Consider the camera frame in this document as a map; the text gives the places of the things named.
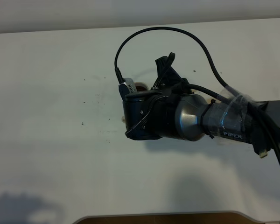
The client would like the beige ceramic teapot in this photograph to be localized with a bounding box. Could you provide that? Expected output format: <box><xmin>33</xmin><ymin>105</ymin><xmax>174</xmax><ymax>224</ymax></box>
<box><xmin>191</xmin><ymin>89</ymin><xmax>213</xmax><ymax>104</ymax></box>

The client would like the near beige teacup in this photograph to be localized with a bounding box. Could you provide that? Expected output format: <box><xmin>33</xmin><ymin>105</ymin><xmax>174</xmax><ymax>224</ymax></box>
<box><xmin>121</xmin><ymin>116</ymin><xmax>126</xmax><ymax>124</ymax></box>

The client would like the beige teacup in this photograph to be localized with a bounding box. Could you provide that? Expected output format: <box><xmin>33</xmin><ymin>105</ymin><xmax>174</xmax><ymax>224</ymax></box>
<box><xmin>121</xmin><ymin>116</ymin><xmax>126</xmax><ymax>124</ymax></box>
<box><xmin>134</xmin><ymin>82</ymin><xmax>149</xmax><ymax>91</ymax></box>

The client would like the far beige teacup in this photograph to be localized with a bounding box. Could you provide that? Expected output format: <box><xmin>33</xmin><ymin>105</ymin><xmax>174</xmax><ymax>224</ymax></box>
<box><xmin>134</xmin><ymin>82</ymin><xmax>149</xmax><ymax>91</ymax></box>

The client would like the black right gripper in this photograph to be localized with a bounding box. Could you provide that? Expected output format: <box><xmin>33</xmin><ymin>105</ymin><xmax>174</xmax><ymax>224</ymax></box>
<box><xmin>123</xmin><ymin>53</ymin><xmax>196</xmax><ymax>140</ymax></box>

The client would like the black camera cable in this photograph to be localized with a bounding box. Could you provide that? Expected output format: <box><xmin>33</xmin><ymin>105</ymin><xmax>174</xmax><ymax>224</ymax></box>
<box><xmin>114</xmin><ymin>27</ymin><xmax>280</xmax><ymax>196</ymax></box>

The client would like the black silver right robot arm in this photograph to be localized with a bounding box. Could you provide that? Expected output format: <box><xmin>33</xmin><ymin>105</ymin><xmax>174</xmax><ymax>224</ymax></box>
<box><xmin>119</xmin><ymin>53</ymin><xmax>280</xmax><ymax>158</ymax></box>

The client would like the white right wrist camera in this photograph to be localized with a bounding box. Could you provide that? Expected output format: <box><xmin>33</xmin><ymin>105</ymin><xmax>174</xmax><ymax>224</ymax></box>
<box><xmin>119</xmin><ymin>78</ymin><xmax>137</xmax><ymax>101</ymax></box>

